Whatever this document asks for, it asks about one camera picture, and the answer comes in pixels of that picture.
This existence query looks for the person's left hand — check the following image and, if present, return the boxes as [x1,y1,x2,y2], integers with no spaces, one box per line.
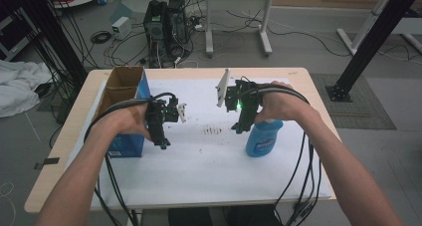
[99,102,153,141]

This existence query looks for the white crumpled cloth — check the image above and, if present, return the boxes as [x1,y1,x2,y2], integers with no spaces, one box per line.
[0,59,54,118]

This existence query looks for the small white box device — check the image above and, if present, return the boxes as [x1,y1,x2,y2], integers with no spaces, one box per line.
[110,16,133,41]

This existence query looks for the person's legs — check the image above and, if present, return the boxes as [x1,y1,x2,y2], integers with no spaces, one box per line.
[167,204,284,226]

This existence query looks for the gripper black cable bundle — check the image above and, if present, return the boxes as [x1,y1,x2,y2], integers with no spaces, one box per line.
[239,75,324,226]
[83,91,178,226]

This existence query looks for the right gripper black cable bundle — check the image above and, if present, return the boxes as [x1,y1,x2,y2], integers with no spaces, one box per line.
[239,75,324,226]

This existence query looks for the black tape strip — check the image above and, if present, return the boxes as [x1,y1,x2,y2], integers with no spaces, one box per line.
[33,156,61,171]

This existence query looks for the white metal stand legs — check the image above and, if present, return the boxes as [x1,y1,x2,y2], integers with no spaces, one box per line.
[335,0,422,57]

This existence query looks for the blue cardboard box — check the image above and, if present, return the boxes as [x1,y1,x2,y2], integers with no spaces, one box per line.
[94,65,152,159]

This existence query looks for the coiled black cable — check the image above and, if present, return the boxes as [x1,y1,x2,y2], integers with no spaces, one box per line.
[90,30,113,45]

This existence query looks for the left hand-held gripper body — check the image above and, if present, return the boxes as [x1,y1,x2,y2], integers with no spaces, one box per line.
[145,96,187,124]

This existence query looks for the black metal stand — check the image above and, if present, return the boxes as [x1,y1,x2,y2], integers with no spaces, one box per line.
[0,0,89,88]

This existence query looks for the black metal post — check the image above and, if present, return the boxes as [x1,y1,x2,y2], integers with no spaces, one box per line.
[325,0,422,104]

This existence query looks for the black computer tower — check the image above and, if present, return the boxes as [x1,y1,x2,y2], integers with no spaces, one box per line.
[142,0,169,69]
[166,0,189,56]

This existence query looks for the blue plastic bottle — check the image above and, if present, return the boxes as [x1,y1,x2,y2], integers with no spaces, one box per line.
[245,118,285,158]

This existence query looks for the grey floor mat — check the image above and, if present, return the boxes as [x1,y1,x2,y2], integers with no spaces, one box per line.
[310,73,398,131]

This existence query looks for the left gripper black cable bundle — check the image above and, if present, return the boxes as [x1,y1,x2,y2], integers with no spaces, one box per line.
[83,91,178,226]

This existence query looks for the person's right hand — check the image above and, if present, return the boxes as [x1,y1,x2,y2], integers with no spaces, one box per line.
[255,80,320,124]

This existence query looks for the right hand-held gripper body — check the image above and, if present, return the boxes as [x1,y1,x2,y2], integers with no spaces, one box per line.
[215,68,264,115]

